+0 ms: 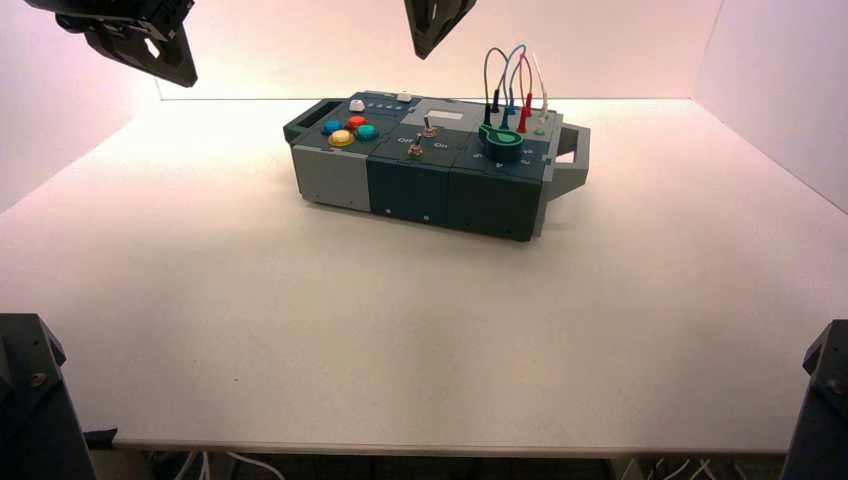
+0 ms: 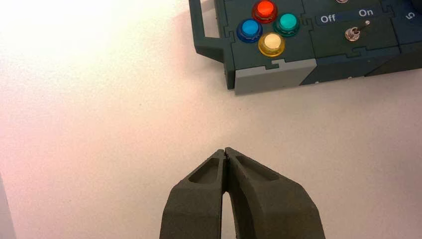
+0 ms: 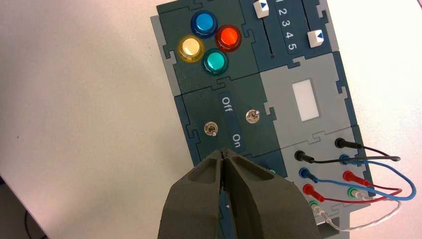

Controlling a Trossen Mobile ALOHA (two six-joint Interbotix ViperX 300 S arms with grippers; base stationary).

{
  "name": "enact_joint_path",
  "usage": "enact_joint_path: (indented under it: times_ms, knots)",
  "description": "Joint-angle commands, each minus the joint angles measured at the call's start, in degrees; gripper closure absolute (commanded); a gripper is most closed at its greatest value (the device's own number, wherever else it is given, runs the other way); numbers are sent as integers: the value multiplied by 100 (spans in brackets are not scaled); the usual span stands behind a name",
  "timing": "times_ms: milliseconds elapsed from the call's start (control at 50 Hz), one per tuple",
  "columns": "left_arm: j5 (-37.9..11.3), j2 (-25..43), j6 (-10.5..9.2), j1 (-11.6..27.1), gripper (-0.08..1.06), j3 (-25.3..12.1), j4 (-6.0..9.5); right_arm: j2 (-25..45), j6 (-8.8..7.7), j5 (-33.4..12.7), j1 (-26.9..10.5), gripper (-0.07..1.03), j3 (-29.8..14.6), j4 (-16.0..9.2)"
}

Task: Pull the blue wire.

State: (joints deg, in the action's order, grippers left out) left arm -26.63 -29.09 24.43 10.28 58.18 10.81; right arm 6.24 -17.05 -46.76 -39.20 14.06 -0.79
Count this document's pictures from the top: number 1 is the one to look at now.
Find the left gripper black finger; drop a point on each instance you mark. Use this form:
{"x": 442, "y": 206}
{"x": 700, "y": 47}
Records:
{"x": 175, "y": 63}

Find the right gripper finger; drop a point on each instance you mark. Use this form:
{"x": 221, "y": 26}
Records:
{"x": 421, "y": 26}
{"x": 450, "y": 13}

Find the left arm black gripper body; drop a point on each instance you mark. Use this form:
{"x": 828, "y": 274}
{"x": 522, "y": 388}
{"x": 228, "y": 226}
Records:
{"x": 112, "y": 12}

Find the grey and blue control box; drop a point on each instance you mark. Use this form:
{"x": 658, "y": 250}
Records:
{"x": 411, "y": 192}

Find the white square key cap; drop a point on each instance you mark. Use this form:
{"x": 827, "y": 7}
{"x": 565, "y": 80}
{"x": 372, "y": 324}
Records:
{"x": 356, "y": 105}

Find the red round push button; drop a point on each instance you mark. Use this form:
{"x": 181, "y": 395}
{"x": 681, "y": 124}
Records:
{"x": 356, "y": 122}

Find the teal round push button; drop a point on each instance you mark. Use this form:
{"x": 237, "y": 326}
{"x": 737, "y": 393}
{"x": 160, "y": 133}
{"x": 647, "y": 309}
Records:
{"x": 366, "y": 132}

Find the blue round push button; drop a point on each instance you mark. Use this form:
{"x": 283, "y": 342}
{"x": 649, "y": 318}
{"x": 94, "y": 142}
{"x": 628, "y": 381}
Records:
{"x": 332, "y": 126}

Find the yellow round push button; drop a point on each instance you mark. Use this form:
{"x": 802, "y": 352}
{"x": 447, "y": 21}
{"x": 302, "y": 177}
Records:
{"x": 341, "y": 138}

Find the green rotary knob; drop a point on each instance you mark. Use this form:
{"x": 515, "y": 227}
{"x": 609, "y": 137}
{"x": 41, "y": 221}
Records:
{"x": 500, "y": 142}

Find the black table clamp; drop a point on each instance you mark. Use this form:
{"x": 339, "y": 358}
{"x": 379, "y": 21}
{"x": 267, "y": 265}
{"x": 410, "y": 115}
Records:
{"x": 99, "y": 438}

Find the metal toggle switch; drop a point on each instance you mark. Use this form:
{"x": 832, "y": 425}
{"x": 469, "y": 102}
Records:
{"x": 429, "y": 126}
{"x": 416, "y": 146}

